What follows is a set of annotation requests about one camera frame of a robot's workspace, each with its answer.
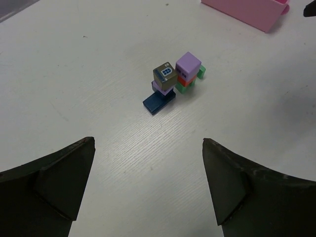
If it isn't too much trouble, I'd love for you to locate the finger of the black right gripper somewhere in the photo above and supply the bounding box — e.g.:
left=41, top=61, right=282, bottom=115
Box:
left=303, top=0, right=316, bottom=17

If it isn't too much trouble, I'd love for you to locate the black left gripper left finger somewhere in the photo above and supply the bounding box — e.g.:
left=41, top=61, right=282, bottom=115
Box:
left=0, top=137, right=95, bottom=237

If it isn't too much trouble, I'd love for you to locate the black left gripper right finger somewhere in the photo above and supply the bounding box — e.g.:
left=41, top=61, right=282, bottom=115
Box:
left=202, top=138, right=316, bottom=237

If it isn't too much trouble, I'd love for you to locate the pink plastic box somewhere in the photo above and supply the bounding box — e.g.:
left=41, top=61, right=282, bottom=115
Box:
left=201, top=0, right=290, bottom=33

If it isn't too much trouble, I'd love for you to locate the green hospital arch block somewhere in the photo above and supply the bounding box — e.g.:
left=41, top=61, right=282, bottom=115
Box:
left=175, top=65, right=206, bottom=94

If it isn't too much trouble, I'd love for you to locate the purple printed cube block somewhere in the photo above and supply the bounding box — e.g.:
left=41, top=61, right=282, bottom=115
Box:
left=175, top=52, right=201, bottom=80

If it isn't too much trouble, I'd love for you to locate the red cube block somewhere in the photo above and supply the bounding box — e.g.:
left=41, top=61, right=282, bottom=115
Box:
left=177, top=75, right=197, bottom=87

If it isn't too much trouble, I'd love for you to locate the dark blue rectangular block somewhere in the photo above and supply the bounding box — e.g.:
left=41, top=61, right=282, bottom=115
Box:
left=143, top=91, right=176, bottom=115

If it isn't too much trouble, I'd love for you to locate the grey house block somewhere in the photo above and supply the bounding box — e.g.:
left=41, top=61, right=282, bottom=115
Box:
left=153, top=62, right=178, bottom=91

